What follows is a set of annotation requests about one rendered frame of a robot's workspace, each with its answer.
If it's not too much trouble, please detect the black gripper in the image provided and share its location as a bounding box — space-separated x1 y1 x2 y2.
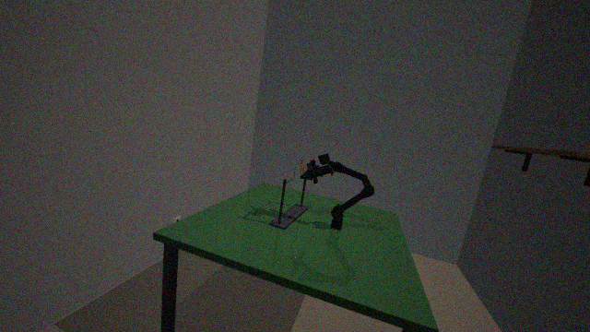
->
300 163 324 184

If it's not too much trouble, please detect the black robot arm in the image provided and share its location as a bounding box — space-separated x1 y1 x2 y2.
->
318 153 374 231

